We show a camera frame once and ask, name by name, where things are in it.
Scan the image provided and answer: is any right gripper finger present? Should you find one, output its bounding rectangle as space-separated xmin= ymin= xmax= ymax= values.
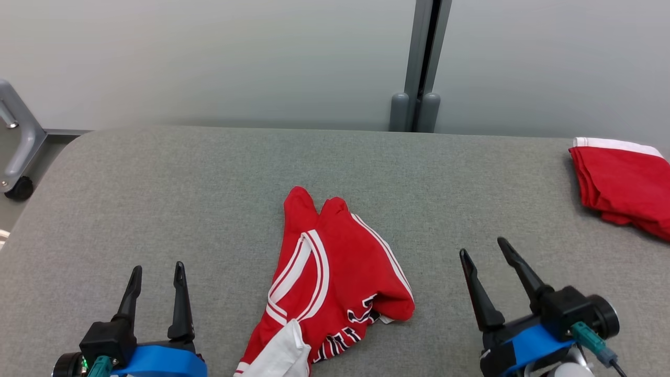
xmin=497 ymin=237 xmax=554 ymax=312
xmin=459 ymin=248 xmax=506 ymax=331

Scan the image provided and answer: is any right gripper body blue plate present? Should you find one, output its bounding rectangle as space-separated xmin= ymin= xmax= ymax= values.
xmin=479 ymin=313 xmax=576 ymax=377

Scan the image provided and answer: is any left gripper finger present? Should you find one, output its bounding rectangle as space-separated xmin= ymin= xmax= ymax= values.
xmin=167 ymin=261 xmax=196 ymax=341
xmin=111 ymin=265 xmax=143 ymax=325

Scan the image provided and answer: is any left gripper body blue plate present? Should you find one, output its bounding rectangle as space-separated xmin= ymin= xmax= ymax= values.
xmin=113 ymin=338 xmax=208 ymax=377

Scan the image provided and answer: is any red shorts white trim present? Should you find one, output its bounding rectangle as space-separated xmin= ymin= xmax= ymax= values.
xmin=568 ymin=137 xmax=670 ymax=241

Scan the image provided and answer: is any red Bulls basketball jersey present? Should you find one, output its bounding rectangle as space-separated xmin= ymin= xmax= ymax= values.
xmin=233 ymin=186 xmax=416 ymax=377

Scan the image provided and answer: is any black caster wheel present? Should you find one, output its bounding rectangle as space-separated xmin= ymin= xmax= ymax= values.
xmin=4 ymin=176 xmax=35 ymax=201

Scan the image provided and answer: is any left camera cable teal plug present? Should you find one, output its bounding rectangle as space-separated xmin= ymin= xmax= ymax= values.
xmin=86 ymin=355 xmax=113 ymax=377

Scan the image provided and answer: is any grey cylindrical post foot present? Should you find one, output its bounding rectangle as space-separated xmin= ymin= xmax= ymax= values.
xmin=417 ymin=92 xmax=441 ymax=133
xmin=389 ymin=93 xmax=410 ymax=132

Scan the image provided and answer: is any grey curved metal frame leg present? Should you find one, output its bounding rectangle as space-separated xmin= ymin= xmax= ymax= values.
xmin=0 ymin=79 xmax=48 ymax=193

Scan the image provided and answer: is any grey metal partition post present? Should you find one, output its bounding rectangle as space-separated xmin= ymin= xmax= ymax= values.
xmin=403 ymin=0 xmax=453 ymax=132

